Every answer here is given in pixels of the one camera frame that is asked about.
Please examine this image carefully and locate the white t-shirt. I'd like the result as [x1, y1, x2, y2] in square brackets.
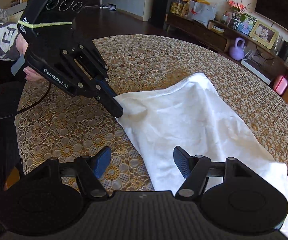
[116, 73, 288, 237]

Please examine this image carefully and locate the person's left hand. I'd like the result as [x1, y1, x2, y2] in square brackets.
[16, 34, 44, 82]

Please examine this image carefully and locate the gold lace tablecloth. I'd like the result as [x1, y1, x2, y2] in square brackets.
[15, 35, 288, 191]

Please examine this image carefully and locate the jar of gold chocolates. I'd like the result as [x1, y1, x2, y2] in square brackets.
[170, 0, 184, 15]

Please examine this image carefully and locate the white flat box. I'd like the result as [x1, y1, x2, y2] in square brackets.
[241, 59, 274, 85]

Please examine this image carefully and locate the pink small case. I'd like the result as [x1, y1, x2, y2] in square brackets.
[273, 75, 288, 95]

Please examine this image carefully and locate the white shopping bag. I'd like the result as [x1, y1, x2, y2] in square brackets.
[187, 1, 217, 27]

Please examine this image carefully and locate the purple kettlebell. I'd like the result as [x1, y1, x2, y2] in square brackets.
[229, 37, 245, 61]

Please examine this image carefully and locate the wooden TV cabinet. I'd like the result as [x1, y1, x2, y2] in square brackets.
[165, 14, 288, 103]

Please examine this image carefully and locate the black cylinder speaker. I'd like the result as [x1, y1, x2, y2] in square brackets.
[277, 40, 288, 61]

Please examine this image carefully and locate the framed photo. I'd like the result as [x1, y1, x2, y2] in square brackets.
[249, 20, 279, 49]

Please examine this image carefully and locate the pink flower pot plant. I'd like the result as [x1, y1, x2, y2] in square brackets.
[225, 0, 250, 30]

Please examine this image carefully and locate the black camera box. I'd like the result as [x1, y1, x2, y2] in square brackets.
[17, 0, 86, 43]

